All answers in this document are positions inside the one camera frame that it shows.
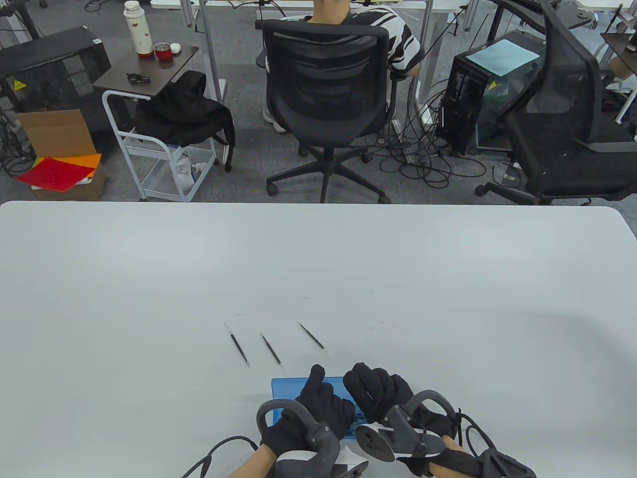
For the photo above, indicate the red paper sheet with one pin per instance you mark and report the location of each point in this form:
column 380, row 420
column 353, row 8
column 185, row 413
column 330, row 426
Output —
column 54, row 173

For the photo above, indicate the black equipment case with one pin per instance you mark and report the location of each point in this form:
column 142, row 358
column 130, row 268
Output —
column 50, row 64

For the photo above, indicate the small black clip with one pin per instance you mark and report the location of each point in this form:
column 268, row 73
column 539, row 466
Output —
column 138, row 78

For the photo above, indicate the grey hand controller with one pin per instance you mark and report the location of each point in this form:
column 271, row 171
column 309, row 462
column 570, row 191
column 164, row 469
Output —
column 398, row 440
column 323, row 460

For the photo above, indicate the black mesh office chair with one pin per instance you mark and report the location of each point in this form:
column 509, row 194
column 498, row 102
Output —
column 323, row 99

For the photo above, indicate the person's right hand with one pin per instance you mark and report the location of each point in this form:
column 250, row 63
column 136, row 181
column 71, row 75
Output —
column 378, row 393

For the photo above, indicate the black high-back office chair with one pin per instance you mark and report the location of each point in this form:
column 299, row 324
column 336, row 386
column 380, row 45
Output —
column 567, row 164

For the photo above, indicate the dark wooden desk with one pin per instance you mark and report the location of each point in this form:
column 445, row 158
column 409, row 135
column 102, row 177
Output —
column 619, row 45

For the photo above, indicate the white plastic bag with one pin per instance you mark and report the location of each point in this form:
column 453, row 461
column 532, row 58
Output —
column 186, row 169

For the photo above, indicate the white metal cart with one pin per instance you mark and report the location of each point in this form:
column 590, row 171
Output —
column 144, row 147

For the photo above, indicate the white thermos bottle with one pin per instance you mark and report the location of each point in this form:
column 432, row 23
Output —
column 138, row 30

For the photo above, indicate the black curved desk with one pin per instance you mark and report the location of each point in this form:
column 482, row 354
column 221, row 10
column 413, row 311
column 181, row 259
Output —
column 562, row 12

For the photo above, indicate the blue stationery box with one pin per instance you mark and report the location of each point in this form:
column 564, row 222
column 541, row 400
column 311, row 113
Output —
column 283, row 388

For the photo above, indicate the person's right forearm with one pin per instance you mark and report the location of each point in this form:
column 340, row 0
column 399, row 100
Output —
column 458, row 465

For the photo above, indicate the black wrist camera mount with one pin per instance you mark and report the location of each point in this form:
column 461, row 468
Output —
column 502, row 465

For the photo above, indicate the person's left forearm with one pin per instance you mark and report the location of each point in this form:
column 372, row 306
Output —
column 254, row 463

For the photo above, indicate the red cup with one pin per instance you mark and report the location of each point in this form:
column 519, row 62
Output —
column 162, row 52

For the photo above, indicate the person's left hand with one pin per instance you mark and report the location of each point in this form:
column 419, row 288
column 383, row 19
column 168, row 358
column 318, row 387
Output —
column 323, row 403

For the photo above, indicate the open brown cardboard box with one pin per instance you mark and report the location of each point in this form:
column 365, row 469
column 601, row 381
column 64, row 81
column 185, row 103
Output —
column 54, row 132

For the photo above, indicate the orange paper sheet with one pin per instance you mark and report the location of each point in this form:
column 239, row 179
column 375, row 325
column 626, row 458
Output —
column 92, row 160

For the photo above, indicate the black jacket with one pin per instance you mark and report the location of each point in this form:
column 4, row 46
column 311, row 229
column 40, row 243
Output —
column 184, row 114

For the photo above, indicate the black desk leg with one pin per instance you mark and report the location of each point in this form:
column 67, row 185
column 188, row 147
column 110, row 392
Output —
column 25, row 17

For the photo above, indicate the white power strip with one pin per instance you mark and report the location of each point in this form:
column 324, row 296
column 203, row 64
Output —
column 398, row 132

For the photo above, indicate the single black pen refill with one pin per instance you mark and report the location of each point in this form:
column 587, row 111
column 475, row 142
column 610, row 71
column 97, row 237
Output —
column 239, row 348
column 312, row 337
column 271, row 349

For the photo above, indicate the black glass-sided computer tower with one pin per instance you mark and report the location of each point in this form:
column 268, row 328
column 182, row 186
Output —
column 463, row 109

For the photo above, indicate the light blue paper sheet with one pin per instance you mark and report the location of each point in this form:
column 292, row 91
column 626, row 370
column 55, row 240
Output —
column 502, row 57

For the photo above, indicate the white desk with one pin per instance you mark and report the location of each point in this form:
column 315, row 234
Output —
column 211, row 50

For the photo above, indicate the dark wooden side table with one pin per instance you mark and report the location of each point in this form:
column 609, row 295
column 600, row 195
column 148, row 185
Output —
column 114, row 82

